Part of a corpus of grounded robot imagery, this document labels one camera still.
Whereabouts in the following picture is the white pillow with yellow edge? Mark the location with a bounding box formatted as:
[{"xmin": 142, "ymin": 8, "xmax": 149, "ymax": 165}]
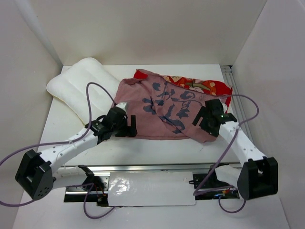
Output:
[{"xmin": 46, "ymin": 57, "xmax": 120, "ymax": 124}]

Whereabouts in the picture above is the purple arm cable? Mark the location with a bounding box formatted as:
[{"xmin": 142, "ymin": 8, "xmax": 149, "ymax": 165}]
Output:
[
  {"xmin": 193, "ymin": 94, "xmax": 260, "ymax": 214},
  {"xmin": 0, "ymin": 82, "xmax": 120, "ymax": 219}
]

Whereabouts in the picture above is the aluminium side rail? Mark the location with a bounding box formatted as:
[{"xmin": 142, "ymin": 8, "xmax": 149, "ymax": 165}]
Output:
[{"xmin": 220, "ymin": 64, "xmax": 252, "ymax": 136}]

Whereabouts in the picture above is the white glossy cover plate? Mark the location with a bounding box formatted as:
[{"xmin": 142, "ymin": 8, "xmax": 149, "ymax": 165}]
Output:
[{"xmin": 108, "ymin": 171, "xmax": 196, "ymax": 207}]

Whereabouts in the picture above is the red and pink patterned pillowcase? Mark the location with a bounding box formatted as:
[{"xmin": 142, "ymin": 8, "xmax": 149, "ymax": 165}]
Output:
[{"xmin": 115, "ymin": 69, "xmax": 233, "ymax": 143}]

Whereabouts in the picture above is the aluminium table edge rail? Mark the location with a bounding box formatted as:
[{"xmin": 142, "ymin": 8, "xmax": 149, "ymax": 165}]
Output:
[{"xmin": 59, "ymin": 163, "xmax": 244, "ymax": 173}]

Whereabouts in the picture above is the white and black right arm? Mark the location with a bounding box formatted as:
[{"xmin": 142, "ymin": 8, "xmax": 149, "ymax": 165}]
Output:
[{"xmin": 193, "ymin": 99, "xmax": 278, "ymax": 200}]

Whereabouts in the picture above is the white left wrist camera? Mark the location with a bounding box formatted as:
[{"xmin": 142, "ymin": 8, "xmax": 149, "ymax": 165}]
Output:
[{"xmin": 115, "ymin": 102, "xmax": 128, "ymax": 113}]

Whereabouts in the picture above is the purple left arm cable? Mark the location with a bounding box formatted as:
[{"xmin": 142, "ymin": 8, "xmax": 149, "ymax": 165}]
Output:
[{"xmin": 0, "ymin": 82, "xmax": 120, "ymax": 219}]

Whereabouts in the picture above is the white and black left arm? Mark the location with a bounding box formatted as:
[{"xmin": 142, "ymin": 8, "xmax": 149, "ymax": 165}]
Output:
[{"xmin": 15, "ymin": 106, "xmax": 137, "ymax": 201}]

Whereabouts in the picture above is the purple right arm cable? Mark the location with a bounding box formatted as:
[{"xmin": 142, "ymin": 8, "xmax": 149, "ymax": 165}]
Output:
[{"xmin": 193, "ymin": 94, "xmax": 260, "ymax": 214}]

